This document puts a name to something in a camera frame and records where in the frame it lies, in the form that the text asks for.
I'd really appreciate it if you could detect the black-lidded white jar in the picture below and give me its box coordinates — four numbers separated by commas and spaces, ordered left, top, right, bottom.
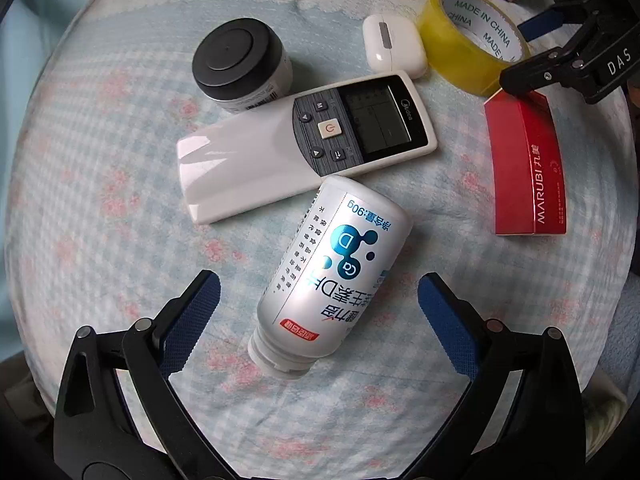
192, 19, 294, 114

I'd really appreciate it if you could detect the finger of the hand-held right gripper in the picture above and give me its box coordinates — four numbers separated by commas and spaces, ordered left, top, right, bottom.
517, 0, 602, 41
499, 19, 609, 96

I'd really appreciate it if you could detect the white earbuds case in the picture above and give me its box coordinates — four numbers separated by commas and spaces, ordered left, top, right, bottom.
363, 14, 429, 80

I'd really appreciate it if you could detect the white supplement bottle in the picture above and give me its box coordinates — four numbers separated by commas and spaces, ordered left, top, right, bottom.
248, 175, 412, 380

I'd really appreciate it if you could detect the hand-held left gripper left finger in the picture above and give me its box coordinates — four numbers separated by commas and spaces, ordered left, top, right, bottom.
52, 269, 223, 462

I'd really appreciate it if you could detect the yellow tape roll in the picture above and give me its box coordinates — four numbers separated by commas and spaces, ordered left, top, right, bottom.
416, 0, 532, 98

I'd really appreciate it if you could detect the light blue sheet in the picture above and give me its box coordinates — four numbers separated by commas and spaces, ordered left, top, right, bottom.
0, 0, 57, 128

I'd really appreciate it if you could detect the red cardboard box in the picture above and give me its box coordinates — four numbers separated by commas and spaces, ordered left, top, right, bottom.
483, 87, 568, 237

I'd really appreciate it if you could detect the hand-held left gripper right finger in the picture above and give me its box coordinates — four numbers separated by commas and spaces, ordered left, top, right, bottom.
417, 272, 587, 462

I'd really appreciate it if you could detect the white remote control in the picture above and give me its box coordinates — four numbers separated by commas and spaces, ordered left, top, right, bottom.
176, 71, 439, 225

